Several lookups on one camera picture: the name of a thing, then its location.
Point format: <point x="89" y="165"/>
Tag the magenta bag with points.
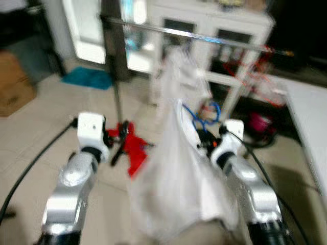
<point x="261" y="125"/>

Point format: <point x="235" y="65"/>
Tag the grey curtain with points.
<point x="115" y="41"/>

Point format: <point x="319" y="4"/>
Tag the red cloth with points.
<point x="135" y="150"/>

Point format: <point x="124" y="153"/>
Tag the blue plastic hanger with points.
<point x="217" y="111"/>

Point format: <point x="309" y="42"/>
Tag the black storage shelf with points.
<point x="25" y="25"/>

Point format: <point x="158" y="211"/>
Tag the white collared shirt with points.
<point x="181" y="76"/>

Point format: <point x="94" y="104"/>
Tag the white thin shirt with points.
<point x="173" y="184"/>

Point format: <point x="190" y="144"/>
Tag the black cabinet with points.
<point x="299" y="25"/>

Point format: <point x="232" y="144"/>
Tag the white framed glass door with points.
<point x="84" y="30"/>

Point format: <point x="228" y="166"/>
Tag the large brown cardboard box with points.
<point x="15" y="84"/>

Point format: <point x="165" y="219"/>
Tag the teal floor mat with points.
<point x="87" y="77"/>

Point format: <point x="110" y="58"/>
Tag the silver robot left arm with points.
<point x="71" y="184"/>

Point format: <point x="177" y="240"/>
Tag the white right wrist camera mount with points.
<point x="231" y="138"/>

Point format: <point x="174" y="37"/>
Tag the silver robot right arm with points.
<point x="255" y="194"/>

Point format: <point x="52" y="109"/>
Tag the silver and black clothes rack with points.
<point x="204" y="37"/>

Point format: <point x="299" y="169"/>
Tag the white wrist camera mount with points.
<point x="231" y="138"/>
<point x="92" y="130"/>

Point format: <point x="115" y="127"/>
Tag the white glass-door cabinet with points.
<point x="214" y="15"/>

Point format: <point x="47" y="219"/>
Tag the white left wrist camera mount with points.
<point x="92" y="130"/>

